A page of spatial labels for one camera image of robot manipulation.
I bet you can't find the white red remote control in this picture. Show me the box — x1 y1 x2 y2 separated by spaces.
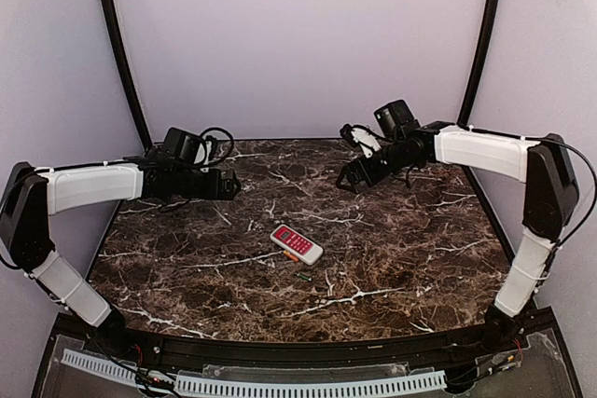
270 225 324 266

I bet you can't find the orange battery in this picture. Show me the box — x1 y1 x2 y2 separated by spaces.
283 251 299 263

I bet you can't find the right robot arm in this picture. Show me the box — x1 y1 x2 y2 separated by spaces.
336 100 579 350

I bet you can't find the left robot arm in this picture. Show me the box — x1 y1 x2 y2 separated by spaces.
1 127 242 328

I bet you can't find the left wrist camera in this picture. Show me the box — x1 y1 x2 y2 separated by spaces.
191 135 219 172

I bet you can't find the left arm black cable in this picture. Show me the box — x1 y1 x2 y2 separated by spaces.
198 126 236 164

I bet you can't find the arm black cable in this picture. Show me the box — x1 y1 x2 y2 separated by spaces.
198 126 236 164
543 134 597 250

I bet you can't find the black front rail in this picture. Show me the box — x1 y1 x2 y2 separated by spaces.
124 325 488 369

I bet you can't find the centre white cable duct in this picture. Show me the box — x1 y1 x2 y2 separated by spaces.
174 371 447 398

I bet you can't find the white cable duct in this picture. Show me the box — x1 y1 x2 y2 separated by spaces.
61 349 137 387
174 371 447 398

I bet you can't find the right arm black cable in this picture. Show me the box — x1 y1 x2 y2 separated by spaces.
543 134 597 250

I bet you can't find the left white cable duct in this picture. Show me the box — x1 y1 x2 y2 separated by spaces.
61 349 137 387

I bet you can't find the right black frame post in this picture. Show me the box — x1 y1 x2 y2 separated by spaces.
456 0 507 127

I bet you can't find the black frame post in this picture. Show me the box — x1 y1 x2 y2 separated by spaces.
100 0 152 150
456 0 507 127

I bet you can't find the left black frame post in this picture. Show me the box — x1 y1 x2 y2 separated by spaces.
100 0 152 150

